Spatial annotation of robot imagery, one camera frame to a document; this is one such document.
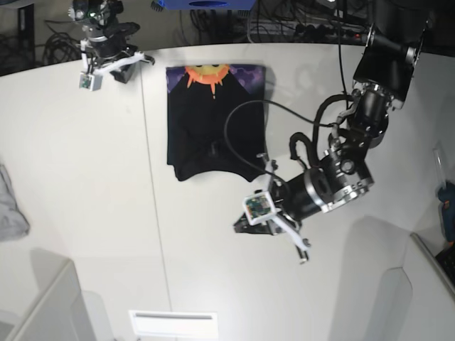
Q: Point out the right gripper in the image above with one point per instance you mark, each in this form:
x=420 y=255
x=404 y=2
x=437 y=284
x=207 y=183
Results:
x=102 y=56

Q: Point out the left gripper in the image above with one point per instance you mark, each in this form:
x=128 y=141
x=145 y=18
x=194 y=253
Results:
x=295 y=200

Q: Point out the black T-shirt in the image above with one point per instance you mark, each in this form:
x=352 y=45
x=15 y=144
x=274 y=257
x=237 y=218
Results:
x=215 y=119

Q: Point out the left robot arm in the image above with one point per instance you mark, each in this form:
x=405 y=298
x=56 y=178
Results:
x=345 y=128

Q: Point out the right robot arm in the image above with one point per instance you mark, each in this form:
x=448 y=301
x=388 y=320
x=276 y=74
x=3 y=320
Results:
x=99 y=19

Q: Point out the blue box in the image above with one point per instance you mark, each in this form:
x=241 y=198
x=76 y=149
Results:
x=177 y=5

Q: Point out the grey cloth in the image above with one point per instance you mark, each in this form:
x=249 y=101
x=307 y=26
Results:
x=14 y=224

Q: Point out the black power strip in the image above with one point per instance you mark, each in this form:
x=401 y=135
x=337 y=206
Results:
x=318 y=31

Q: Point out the blue glue gun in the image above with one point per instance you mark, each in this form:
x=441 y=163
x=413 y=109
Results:
x=446 y=197

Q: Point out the black keyboard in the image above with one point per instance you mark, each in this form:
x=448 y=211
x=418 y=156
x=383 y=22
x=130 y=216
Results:
x=446 y=260

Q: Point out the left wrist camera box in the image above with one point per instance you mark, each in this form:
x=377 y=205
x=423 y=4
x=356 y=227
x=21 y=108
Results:
x=259 y=207

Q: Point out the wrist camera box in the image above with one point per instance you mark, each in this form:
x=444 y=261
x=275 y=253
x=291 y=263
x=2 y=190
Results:
x=90 y=82
x=259 y=207

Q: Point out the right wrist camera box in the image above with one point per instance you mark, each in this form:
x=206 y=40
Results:
x=90 y=82

